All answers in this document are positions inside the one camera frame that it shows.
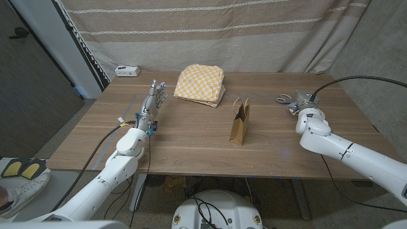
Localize grey tape line marking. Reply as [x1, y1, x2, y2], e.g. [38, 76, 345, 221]
[91, 94, 280, 171]

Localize dark grey door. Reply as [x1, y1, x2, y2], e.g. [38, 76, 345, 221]
[0, 0, 85, 158]

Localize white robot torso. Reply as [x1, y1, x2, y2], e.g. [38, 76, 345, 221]
[171, 189, 264, 229]

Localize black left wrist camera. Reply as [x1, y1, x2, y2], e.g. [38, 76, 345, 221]
[147, 120, 159, 137]

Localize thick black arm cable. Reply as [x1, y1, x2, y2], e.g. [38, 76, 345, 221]
[310, 75, 407, 102]
[50, 120, 137, 213]

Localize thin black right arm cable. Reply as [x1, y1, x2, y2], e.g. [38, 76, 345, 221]
[319, 154, 407, 213]

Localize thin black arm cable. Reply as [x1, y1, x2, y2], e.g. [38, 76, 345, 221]
[319, 154, 407, 213]
[128, 133, 152, 229]

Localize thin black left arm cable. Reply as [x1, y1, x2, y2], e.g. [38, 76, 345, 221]
[128, 133, 152, 229]

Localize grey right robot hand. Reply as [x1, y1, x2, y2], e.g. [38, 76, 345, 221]
[287, 89, 321, 112]

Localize black torso cable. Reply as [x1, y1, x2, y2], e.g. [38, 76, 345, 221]
[190, 195, 231, 229]

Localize brown paper bag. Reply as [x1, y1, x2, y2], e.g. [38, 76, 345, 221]
[228, 97, 251, 146]

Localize tan crumpled paper piece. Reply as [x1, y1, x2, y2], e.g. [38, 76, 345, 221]
[163, 176, 188, 193]

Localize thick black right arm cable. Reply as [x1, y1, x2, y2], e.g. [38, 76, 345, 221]
[310, 75, 407, 102]

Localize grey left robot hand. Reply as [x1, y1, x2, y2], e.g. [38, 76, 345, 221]
[135, 79, 169, 133]

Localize person lower leg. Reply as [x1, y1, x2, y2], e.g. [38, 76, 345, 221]
[0, 185, 10, 209]

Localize beige striped curtain backdrop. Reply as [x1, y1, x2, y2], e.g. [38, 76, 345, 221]
[59, 0, 372, 82]

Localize yellow black foot pedal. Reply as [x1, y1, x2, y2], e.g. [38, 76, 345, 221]
[1, 158, 25, 179]
[20, 158, 48, 181]

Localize yellow white checkered towel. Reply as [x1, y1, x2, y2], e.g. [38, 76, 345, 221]
[173, 64, 227, 109]

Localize white power strip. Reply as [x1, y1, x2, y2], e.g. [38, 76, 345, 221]
[114, 65, 142, 78]

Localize black door handle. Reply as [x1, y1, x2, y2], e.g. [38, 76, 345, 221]
[8, 27, 30, 40]

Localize black curtain edge strip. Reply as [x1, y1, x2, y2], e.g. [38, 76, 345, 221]
[52, 0, 111, 92]

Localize white sneaker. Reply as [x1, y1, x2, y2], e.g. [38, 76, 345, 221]
[0, 172, 51, 219]

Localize grey yellow handled scissors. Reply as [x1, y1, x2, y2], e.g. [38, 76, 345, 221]
[275, 94, 298, 106]

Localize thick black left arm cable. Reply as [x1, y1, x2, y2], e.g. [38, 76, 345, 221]
[50, 120, 137, 213]

